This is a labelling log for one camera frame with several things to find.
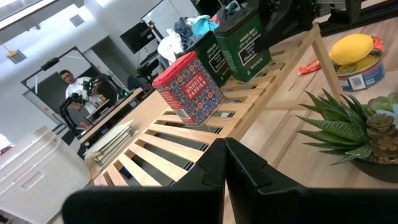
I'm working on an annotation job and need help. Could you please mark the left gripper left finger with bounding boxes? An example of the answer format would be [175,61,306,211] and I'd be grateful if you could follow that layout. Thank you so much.
[61,138,226,224]

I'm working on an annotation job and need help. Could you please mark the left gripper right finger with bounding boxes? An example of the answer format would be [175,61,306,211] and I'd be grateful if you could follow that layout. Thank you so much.
[225,137,398,224]

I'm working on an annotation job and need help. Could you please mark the wooden slatted shelf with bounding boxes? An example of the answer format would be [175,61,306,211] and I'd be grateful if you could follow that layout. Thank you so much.
[91,22,345,187]

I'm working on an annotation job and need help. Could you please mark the red-lid smoked paprika tin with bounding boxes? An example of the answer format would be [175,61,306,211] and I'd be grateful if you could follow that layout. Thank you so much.
[151,51,227,128]

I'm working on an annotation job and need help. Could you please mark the dark green tea tin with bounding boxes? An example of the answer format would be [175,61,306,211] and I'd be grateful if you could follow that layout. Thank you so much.
[177,30,233,88]
[213,6,273,84]

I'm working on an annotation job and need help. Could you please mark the stack of books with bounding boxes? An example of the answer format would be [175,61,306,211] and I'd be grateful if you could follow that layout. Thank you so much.
[83,119,139,169]

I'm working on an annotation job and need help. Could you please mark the succulents in black pot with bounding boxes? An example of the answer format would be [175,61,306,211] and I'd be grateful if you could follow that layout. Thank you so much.
[295,88,398,184]

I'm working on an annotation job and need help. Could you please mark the wooden far table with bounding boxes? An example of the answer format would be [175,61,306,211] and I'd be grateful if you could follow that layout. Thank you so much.
[77,87,147,144]

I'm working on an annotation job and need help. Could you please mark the orange snack wrapper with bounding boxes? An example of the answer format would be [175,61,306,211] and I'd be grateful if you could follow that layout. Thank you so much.
[371,35,384,52]
[297,58,322,76]

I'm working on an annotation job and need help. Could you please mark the person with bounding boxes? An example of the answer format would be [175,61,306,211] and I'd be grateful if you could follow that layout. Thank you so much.
[58,69,105,114]

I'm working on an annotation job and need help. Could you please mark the blue-label tin can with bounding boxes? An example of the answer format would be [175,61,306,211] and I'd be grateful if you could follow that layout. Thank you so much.
[333,48,386,93]

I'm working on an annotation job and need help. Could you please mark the white cloth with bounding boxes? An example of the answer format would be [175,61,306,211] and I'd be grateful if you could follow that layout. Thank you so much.
[157,28,185,65]

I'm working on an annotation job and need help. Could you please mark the yellow lemon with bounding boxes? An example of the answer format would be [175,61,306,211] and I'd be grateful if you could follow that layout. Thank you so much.
[328,33,375,66]

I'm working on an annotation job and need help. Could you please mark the blue denim cloth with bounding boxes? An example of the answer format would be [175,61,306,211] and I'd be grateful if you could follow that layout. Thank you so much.
[173,17,200,48]

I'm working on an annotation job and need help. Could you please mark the turquoise cloth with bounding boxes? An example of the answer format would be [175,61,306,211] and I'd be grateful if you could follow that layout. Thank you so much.
[186,14,220,37]

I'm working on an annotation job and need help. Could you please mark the white whiteboard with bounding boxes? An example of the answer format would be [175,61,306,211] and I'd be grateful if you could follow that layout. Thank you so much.
[141,0,200,38]

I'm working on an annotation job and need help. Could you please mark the black wall monitor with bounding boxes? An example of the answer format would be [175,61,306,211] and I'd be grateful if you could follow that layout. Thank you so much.
[119,20,157,54]

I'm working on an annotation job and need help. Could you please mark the black aluminium rig frame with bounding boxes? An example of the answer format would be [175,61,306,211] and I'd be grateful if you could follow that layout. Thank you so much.
[318,0,398,37]

